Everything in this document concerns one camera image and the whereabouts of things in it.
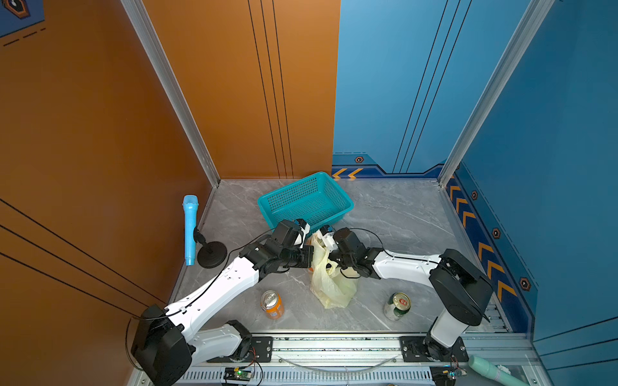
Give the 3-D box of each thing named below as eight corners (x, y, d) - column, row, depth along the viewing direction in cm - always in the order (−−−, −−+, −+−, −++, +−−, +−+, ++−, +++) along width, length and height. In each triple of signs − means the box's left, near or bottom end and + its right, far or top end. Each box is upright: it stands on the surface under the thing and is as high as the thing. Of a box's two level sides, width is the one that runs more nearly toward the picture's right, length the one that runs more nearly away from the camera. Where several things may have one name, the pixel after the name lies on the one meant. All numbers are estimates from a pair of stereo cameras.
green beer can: (385, 320, 80) (393, 311, 72) (382, 303, 84) (389, 292, 75) (403, 320, 80) (413, 311, 72) (399, 303, 84) (408, 292, 75)
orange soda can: (266, 319, 81) (259, 309, 72) (268, 301, 85) (262, 289, 76) (283, 319, 81) (279, 309, 72) (285, 301, 85) (281, 289, 76)
